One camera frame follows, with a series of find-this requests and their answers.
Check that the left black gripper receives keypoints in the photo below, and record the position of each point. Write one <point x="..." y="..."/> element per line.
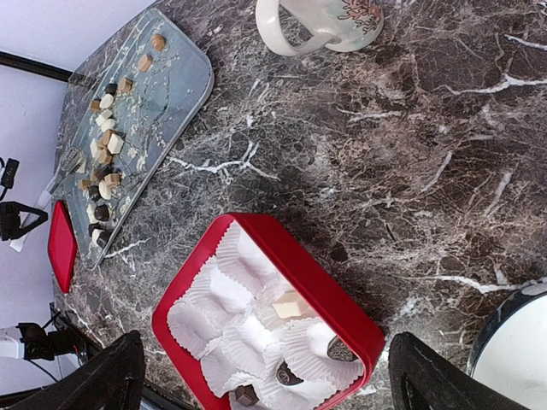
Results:
<point x="12" y="227"/>

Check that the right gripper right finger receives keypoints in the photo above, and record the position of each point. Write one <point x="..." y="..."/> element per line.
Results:
<point x="422" y="379"/>

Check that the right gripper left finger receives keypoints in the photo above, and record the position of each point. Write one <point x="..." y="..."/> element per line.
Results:
<point x="113" y="379"/>

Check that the dark heart chocolate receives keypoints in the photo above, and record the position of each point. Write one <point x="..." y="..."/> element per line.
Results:
<point x="337" y="350"/>

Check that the dark square chocolate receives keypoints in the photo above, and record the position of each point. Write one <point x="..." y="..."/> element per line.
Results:
<point x="246" y="395"/>

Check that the dark chocolate piece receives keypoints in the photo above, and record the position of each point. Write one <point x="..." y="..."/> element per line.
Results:
<point x="286" y="377"/>

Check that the white square chocolate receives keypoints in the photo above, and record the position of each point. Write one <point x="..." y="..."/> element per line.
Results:
<point x="290" y="305"/>

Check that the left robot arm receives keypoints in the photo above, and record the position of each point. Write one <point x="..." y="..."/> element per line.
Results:
<point x="8" y="346"/>

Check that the white swirl chocolate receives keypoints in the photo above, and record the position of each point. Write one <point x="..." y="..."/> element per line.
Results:
<point x="105" y="190"/>

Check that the caramel square chocolate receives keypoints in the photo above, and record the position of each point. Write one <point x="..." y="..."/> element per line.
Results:
<point x="145" y="63"/>

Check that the caramel chocolate piece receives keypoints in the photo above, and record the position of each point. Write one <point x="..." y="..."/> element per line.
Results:
<point x="158" y="42"/>

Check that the red tin lid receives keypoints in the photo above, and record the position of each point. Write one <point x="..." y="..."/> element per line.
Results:
<point x="62" y="246"/>

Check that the white black bowl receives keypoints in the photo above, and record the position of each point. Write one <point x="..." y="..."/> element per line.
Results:
<point x="509" y="354"/>

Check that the red tin box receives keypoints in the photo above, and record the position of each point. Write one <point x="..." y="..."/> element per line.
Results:
<point x="310" y="280"/>

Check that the white paper cup liners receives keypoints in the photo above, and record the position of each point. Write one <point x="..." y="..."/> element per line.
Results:
<point x="226" y="322"/>

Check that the glass floral serving tray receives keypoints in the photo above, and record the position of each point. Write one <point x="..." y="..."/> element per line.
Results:
<point x="159" y="107"/>

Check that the cream ceramic mug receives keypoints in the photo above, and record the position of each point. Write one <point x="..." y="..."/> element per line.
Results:
<point x="342" y="26"/>

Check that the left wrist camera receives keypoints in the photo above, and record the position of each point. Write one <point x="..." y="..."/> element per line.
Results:
<point x="9" y="169"/>

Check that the left black frame post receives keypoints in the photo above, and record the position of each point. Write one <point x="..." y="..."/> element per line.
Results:
<point x="34" y="67"/>

